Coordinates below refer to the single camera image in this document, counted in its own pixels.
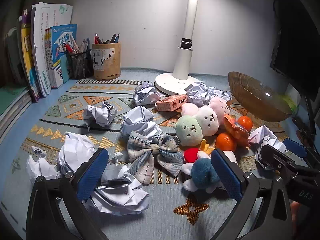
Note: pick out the plaid fabric bow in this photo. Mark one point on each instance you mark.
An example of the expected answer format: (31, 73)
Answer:
(152, 152)

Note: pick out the white paper ball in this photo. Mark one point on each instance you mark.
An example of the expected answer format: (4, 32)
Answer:
(260, 133)
(40, 166)
(100, 115)
(147, 131)
(146, 93)
(221, 95)
(117, 192)
(138, 116)
(197, 93)
(75, 152)

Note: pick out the red and yellow plush toy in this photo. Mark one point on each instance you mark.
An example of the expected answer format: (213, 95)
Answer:
(191, 155)

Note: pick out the three-ball dango plush toy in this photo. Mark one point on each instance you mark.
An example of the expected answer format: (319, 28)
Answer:
(200, 123)

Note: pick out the black mesh pen holder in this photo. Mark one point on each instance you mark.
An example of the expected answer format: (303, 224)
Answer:
(80, 65)

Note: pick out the blue cover workbook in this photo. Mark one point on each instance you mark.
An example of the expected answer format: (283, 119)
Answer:
(63, 42)

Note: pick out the orange tangerine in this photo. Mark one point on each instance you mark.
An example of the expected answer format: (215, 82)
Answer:
(225, 142)
(245, 123)

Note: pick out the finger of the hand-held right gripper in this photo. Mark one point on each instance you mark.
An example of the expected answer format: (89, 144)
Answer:
(275, 158)
(295, 147)

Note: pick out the patterned woven table mat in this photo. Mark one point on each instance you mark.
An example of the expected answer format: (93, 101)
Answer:
(162, 197)

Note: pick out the black monitor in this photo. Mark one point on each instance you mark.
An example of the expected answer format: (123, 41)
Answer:
(297, 30)

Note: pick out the bunch of dark pens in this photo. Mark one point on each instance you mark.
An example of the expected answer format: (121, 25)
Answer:
(106, 38)

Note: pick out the orange snack packet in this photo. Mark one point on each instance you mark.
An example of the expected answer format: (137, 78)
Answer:
(236, 130)

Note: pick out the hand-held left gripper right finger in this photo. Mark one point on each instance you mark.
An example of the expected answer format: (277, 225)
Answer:
(226, 175)

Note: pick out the dark upright books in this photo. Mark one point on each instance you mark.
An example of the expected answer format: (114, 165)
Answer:
(12, 52)

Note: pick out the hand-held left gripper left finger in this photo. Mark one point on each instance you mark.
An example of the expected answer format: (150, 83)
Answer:
(92, 173)

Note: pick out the blue white plush toy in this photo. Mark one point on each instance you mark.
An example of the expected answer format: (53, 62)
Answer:
(202, 173)

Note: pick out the stack of flat green books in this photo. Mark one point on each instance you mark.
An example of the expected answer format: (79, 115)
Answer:
(12, 101)

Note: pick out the person's right hand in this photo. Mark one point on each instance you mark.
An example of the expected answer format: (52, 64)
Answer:
(295, 216)

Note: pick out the bunch of coloured pencils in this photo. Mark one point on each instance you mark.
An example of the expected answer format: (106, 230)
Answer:
(75, 47)

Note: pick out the white desk lamp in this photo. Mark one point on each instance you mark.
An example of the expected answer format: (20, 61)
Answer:
(185, 55)

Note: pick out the yellow purple book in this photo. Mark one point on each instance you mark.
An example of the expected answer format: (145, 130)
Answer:
(26, 55)

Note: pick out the brown ribbed bowl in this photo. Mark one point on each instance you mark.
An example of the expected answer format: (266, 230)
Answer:
(257, 97)

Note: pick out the row of upright books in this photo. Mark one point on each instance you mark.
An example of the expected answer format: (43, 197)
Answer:
(50, 22)

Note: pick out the bamboo pen holder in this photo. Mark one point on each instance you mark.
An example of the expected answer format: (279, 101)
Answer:
(106, 61)

